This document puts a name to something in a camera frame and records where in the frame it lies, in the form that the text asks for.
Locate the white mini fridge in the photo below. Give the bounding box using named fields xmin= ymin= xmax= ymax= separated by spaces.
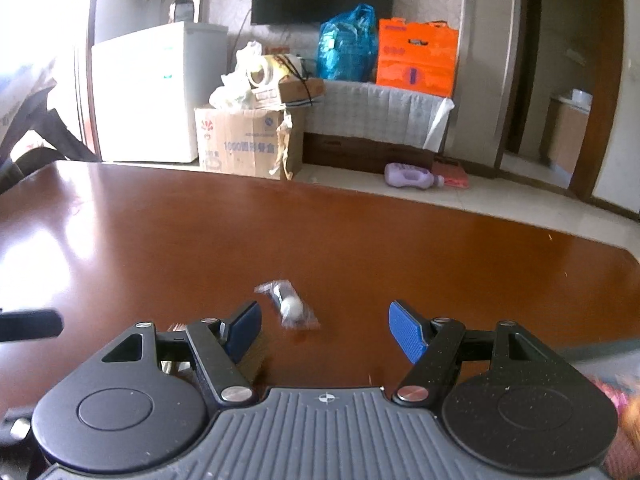
xmin=90 ymin=21 xmax=230 ymax=164

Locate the tape roll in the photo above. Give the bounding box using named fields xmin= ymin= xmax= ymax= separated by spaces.
xmin=247 ymin=54 xmax=282 ymax=87

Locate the blue plastic bag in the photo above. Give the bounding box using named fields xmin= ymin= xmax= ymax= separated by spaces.
xmin=317 ymin=3 xmax=379 ymax=83

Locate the cabinet with white cloth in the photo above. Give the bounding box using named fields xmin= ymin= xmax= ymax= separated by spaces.
xmin=302 ymin=79 xmax=456 ymax=172

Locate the purple bottle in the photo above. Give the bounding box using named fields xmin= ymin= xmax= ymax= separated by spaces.
xmin=383 ymin=162 xmax=446 ymax=192

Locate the large cardboard box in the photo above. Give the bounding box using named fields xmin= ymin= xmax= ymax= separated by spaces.
xmin=193 ymin=104 xmax=306 ymax=181

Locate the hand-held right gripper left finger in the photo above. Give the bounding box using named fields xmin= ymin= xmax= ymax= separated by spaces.
xmin=100 ymin=301 xmax=263 ymax=407

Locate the small cardboard box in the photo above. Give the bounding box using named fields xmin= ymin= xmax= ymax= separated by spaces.
xmin=252 ymin=77 xmax=326 ymax=110

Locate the wooden kitchen cabinet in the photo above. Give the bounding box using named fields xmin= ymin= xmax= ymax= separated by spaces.
xmin=542 ymin=97 xmax=594 ymax=174

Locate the dark item on fridge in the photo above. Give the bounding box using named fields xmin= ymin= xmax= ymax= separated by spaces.
xmin=168 ymin=0 xmax=195 ymax=24

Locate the red mat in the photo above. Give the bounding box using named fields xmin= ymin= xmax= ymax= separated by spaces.
xmin=432 ymin=159 xmax=471 ymax=190

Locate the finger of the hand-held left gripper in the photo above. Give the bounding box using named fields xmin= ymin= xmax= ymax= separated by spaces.
xmin=0 ymin=310 xmax=65 ymax=343

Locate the dark chair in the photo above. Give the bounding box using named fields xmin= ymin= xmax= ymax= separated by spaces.
xmin=0 ymin=94 xmax=99 ymax=197

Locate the clear lollipop packet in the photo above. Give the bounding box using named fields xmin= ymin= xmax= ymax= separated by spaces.
xmin=253 ymin=280 xmax=321 ymax=332

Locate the white plastic bag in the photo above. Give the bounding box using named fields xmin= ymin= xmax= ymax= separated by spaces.
xmin=209 ymin=42 xmax=267 ymax=109

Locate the orange carton box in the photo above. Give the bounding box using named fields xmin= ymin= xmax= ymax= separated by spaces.
xmin=375 ymin=18 xmax=460 ymax=99

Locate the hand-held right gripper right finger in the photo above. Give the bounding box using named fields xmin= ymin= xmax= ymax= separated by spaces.
xmin=388 ymin=300 xmax=557 ymax=409

